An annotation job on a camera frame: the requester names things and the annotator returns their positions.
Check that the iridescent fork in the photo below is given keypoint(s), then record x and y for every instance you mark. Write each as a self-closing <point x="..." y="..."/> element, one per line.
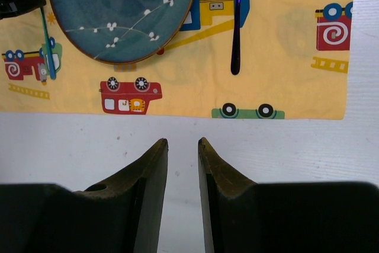
<point x="50" y="61"/>

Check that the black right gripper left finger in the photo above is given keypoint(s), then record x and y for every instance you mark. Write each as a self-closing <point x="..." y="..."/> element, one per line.
<point x="121" y="213"/>

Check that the dark teal patterned plate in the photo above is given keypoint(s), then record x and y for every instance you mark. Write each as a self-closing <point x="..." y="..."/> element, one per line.
<point x="120" y="31"/>

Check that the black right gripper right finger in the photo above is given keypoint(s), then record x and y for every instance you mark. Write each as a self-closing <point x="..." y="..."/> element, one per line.
<point x="240" y="215"/>

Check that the yellow vehicle-print cloth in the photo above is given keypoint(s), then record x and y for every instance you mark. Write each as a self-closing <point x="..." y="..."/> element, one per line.
<point x="294" y="61"/>

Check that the iridescent purple spoon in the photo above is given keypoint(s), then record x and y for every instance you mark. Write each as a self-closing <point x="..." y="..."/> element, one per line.
<point x="235" y="59"/>

